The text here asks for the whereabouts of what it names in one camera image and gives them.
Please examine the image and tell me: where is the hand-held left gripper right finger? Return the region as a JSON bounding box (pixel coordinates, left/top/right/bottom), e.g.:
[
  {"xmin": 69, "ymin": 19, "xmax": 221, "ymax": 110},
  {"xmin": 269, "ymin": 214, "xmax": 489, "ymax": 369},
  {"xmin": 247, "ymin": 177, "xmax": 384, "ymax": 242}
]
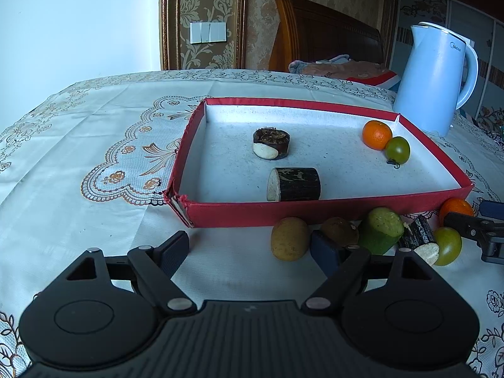
[{"xmin": 302, "ymin": 231, "xmax": 459, "ymax": 316}]

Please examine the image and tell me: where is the white wall light switch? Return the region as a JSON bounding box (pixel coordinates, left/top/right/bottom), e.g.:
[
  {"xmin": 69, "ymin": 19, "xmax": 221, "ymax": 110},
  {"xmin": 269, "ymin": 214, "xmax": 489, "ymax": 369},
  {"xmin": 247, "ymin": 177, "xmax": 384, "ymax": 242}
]
[{"xmin": 190, "ymin": 21, "xmax": 228, "ymax": 44}]

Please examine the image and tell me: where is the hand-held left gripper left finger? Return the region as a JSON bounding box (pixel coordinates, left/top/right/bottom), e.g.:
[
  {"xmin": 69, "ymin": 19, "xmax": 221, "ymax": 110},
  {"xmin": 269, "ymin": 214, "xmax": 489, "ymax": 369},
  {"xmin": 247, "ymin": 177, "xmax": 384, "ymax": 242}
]
[{"xmin": 43, "ymin": 230, "xmax": 198, "ymax": 316}]

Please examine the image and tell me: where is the brown kiwi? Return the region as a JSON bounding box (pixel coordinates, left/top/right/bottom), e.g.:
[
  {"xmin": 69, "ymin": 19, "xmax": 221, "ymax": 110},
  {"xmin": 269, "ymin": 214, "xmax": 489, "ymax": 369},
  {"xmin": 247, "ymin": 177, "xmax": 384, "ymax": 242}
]
[{"xmin": 320, "ymin": 217, "xmax": 360, "ymax": 248}]

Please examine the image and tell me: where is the white lace tablecloth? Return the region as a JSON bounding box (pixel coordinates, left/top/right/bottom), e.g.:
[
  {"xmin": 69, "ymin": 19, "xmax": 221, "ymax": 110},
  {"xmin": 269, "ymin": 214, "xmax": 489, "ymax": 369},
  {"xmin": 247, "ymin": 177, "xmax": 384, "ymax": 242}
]
[{"xmin": 0, "ymin": 69, "xmax": 504, "ymax": 378}]

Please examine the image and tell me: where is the red shallow cardboard box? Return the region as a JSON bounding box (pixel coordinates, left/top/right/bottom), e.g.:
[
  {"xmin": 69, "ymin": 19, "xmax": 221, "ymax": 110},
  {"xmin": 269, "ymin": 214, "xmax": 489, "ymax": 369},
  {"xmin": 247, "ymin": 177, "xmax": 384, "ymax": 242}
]
[{"xmin": 163, "ymin": 98, "xmax": 475, "ymax": 229}]

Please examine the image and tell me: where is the green cucumber piece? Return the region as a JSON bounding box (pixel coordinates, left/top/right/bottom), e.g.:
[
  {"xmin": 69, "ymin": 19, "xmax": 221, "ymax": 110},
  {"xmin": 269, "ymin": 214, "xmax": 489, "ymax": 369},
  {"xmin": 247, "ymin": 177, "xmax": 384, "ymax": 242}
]
[{"xmin": 358, "ymin": 207, "xmax": 405, "ymax": 256}]

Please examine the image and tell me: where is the yellow-brown potato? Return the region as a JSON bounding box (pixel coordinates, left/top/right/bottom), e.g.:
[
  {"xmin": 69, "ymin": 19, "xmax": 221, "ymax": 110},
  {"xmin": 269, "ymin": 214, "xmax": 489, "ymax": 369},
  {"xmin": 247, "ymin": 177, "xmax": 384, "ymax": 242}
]
[{"xmin": 270, "ymin": 217, "xmax": 310, "ymax": 261}]

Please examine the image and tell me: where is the pink pillow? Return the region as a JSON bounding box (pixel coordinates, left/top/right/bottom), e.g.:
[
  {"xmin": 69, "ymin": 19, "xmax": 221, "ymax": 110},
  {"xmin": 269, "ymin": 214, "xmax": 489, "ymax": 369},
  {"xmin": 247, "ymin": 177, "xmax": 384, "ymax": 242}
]
[{"xmin": 289, "ymin": 55, "xmax": 400, "ymax": 88}]

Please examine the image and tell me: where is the dark floral cloth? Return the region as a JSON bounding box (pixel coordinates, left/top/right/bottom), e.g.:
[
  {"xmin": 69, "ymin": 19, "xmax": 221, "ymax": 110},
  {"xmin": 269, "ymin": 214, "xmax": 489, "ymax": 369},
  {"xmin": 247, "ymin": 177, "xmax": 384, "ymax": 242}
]
[{"xmin": 474, "ymin": 106, "xmax": 504, "ymax": 146}]

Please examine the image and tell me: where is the orange mandarin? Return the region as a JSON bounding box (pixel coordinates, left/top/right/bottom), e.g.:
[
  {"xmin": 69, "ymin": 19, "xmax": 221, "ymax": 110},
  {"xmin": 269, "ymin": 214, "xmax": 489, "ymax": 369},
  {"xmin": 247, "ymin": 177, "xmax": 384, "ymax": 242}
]
[
  {"xmin": 363, "ymin": 120, "xmax": 393, "ymax": 150},
  {"xmin": 439, "ymin": 198, "xmax": 475, "ymax": 226}
]

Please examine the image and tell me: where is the white electric kettle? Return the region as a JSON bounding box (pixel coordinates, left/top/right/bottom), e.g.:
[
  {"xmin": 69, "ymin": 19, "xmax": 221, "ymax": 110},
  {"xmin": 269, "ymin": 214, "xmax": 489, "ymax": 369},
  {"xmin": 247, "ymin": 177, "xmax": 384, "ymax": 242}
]
[{"xmin": 393, "ymin": 21, "xmax": 479, "ymax": 138}]

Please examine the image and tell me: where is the wooden bed headboard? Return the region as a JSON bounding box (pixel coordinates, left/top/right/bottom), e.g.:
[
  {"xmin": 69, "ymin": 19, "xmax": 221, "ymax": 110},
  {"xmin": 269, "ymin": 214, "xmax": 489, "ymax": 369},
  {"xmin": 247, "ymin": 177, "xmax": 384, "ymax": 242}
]
[{"xmin": 269, "ymin": 0, "xmax": 384, "ymax": 72}]

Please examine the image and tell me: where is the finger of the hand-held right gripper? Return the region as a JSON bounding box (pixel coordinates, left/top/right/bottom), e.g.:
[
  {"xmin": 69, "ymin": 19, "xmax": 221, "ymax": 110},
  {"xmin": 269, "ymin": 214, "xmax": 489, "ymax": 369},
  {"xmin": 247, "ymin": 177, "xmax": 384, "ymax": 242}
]
[
  {"xmin": 478, "ymin": 200, "xmax": 504, "ymax": 218},
  {"xmin": 444, "ymin": 212, "xmax": 504, "ymax": 262}
]

